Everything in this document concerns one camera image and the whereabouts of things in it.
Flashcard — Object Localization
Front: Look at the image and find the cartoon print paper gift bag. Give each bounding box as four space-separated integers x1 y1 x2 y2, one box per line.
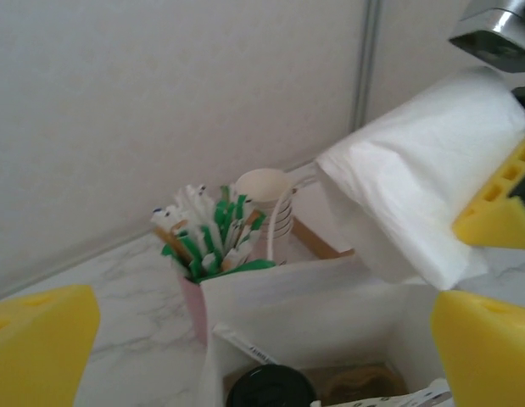
200 186 525 407

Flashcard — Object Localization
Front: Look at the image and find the white printed paper packet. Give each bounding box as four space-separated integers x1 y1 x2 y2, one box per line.
315 378 454 407

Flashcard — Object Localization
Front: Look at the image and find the pink holder cup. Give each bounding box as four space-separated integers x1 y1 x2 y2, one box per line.
176 249 267 347

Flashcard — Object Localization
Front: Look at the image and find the brown cardboard tray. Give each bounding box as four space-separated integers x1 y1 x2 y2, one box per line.
292 214 356 260

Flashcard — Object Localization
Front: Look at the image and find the brown pulp cup carrier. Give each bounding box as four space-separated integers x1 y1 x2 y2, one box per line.
325 366 410 404

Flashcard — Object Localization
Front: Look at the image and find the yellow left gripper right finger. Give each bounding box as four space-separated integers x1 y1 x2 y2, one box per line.
430 290 525 407

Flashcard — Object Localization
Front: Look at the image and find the white paper stick packet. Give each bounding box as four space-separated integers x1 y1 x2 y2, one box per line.
150 205 182 238
172 182 212 238

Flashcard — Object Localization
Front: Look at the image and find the white paper napkin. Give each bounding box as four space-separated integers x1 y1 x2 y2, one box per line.
315 67 525 292

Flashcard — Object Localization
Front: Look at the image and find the aluminium corner post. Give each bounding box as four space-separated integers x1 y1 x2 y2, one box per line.
353 0 384 132

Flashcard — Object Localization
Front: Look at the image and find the green white sugar packet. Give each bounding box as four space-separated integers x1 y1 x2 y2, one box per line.
217 185 246 238
161 231 204 281
193 258 276 283

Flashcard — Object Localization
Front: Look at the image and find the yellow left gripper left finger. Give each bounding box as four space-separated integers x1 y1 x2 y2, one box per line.
0 283 101 407

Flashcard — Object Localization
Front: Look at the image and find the black plastic cup lid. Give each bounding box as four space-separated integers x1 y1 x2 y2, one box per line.
226 366 318 407

